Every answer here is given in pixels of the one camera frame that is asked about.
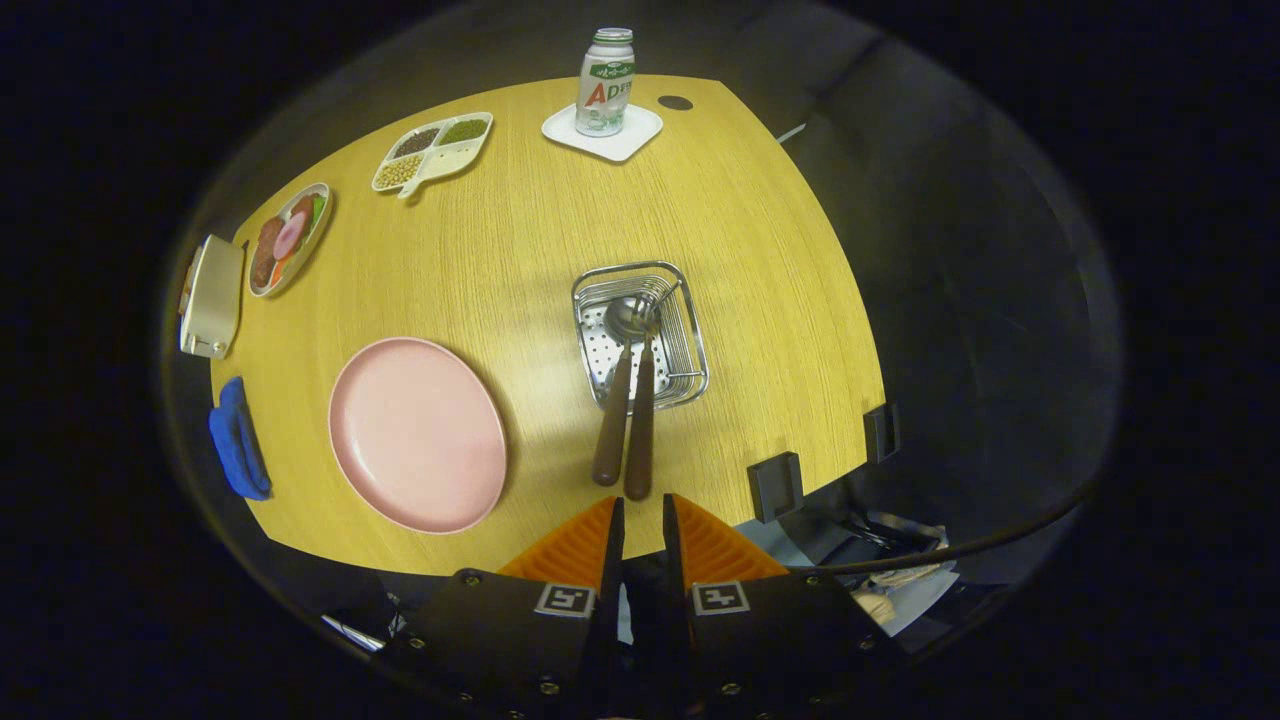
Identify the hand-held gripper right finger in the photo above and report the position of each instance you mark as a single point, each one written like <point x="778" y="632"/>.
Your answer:
<point x="676" y="580"/>

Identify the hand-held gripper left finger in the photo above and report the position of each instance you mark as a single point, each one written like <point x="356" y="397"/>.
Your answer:
<point x="608" y="580"/>

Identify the black table clamp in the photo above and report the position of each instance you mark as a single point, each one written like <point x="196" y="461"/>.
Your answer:
<point x="881" y="432"/>
<point x="775" y="488"/>

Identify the white crumpled sheet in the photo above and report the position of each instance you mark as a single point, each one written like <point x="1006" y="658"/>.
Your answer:
<point x="910" y="600"/>

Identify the pink round plate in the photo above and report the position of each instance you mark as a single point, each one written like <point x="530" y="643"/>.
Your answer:
<point x="415" y="435"/>

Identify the blue cloth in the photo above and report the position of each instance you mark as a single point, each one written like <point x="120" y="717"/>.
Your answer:
<point x="238" y="445"/>

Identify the white oval food plate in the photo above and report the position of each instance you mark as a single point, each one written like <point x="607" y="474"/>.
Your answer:
<point x="312" y="250"/>

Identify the white square coaster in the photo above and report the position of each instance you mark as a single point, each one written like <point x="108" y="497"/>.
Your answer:
<point x="640" y="135"/>

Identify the white divided bean dish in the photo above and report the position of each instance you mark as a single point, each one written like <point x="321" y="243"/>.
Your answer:
<point x="455" y="158"/>

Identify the orange carrot slice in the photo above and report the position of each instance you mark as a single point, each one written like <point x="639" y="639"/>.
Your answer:
<point x="278" y="272"/>

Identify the pink ham slice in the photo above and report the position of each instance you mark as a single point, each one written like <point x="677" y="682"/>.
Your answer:
<point x="290" y="236"/>

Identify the green lettuce leaf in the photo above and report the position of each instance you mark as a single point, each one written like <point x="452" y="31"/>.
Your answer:
<point x="316" y="212"/>

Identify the brown meat slice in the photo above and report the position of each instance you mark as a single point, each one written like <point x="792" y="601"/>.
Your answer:
<point x="264" y="255"/>

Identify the dark round table grommet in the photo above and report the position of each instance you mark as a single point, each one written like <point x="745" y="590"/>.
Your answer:
<point x="675" y="103"/>

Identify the white toaster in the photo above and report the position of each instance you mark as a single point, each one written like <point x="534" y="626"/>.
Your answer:
<point x="215" y="300"/>

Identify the white drink bottle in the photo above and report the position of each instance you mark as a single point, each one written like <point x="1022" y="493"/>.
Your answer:
<point x="606" y="85"/>

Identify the toast slice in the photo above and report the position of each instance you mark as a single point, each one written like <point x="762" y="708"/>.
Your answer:
<point x="187" y="285"/>

